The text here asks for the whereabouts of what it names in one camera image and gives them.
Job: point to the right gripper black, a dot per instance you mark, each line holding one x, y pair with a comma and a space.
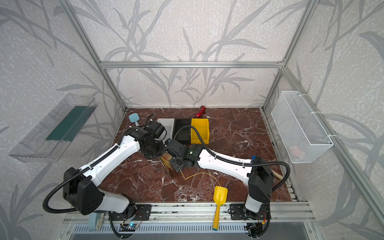
175, 159

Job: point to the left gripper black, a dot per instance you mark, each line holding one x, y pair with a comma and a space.
154, 150

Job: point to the grey cable spool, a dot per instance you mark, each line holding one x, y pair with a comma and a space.
165, 159

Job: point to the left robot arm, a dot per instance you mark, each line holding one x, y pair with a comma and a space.
81, 186

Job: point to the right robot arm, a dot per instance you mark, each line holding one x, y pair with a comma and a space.
256, 173

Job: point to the black plastic bin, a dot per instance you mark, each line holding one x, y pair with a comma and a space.
184, 136

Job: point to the white plastic bin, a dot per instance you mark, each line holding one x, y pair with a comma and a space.
169, 127

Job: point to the light blue brush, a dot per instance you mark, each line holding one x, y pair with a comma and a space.
134, 118

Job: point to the yellow plastic bin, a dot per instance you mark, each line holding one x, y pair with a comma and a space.
202, 126

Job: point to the yellow plastic scoop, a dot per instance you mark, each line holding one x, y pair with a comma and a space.
220, 198

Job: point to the pink item in basket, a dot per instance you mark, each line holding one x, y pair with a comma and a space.
296, 151

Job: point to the red handled screwdriver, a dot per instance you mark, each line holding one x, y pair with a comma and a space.
200, 112

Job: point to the blue wooden handled tool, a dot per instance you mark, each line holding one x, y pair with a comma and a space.
277, 175

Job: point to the clear plastic wall tray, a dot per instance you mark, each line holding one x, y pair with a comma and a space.
47, 142

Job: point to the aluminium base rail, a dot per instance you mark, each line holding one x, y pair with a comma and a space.
204, 213

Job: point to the white wire basket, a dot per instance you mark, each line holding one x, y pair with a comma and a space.
299, 125

